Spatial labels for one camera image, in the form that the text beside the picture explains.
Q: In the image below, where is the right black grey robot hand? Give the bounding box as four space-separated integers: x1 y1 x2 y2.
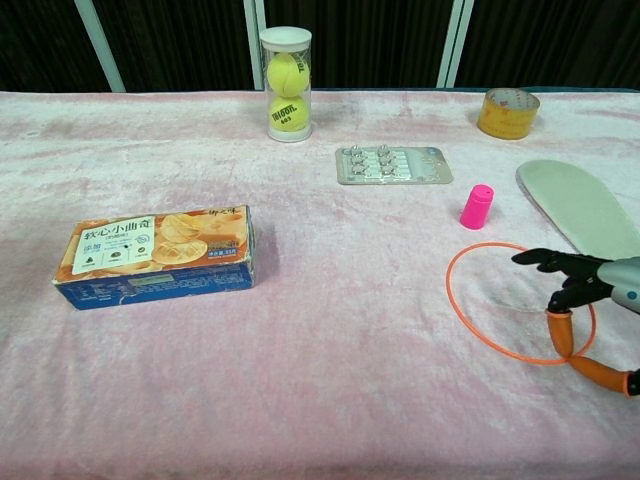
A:
510 247 640 397

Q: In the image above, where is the pink velvet table cloth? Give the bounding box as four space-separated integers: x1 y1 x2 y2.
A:
0 89 640 480

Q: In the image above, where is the white aluminium partition post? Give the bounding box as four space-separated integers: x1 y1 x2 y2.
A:
243 0 267 91
436 0 475 90
73 0 127 93

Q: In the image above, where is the yellow tennis ball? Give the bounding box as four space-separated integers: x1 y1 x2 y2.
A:
266 53 309 98
268 95 309 134

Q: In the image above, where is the thin orange ring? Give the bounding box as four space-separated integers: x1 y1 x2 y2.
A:
446 241 597 365

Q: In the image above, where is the clear tennis ball tube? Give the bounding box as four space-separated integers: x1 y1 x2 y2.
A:
258 27 313 144

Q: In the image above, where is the orange blue cookie box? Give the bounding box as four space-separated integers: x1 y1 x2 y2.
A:
52 203 262 312

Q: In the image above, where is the silver pill blister pack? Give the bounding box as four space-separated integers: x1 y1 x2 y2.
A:
334 144 455 187

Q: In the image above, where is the yellow tape roll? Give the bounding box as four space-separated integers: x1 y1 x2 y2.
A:
476 87 542 142

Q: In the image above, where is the small pink cap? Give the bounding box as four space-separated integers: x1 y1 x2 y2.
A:
459 183 495 232

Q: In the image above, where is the pale grey shoe insole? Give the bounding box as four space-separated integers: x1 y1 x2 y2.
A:
515 158 640 262

